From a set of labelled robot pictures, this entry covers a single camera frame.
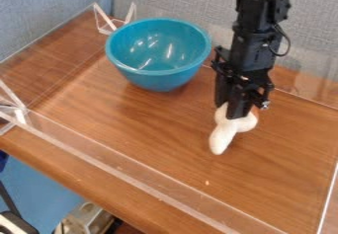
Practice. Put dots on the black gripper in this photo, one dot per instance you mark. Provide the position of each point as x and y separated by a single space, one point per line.
243 69

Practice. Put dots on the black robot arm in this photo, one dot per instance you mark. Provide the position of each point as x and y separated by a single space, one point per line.
260 15

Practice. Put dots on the blue bowl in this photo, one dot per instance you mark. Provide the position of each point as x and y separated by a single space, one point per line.
158 52

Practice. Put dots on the clear acrylic tray walls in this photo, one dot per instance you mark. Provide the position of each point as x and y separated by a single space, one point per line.
130 148

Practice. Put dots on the white power strip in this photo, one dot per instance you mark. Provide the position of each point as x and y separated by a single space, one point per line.
88 219

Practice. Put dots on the black stand leg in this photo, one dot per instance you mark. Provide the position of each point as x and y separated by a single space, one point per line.
13 223

